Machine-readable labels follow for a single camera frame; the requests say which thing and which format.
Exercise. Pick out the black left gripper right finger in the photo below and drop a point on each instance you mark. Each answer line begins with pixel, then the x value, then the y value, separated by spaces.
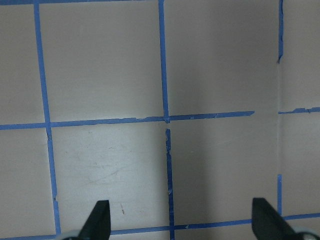
pixel 267 224

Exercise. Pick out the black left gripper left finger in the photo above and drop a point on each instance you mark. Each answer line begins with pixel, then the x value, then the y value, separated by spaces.
pixel 98 224

